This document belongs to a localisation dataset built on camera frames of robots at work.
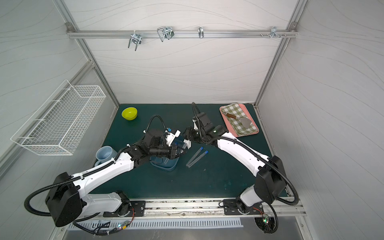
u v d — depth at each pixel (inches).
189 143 29.3
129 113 43.7
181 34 31.3
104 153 35.0
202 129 23.8
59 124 27.0
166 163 34.9
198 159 35.6
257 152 18.4
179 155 28.2
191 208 29.6
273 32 30.1
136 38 31.3
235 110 45.6
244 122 42.9
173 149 26.1
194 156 35.7
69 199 15.2
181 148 28.7
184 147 28.8
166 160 26.6
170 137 27.6
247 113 45.1
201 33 30.7
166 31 30.0
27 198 15.1
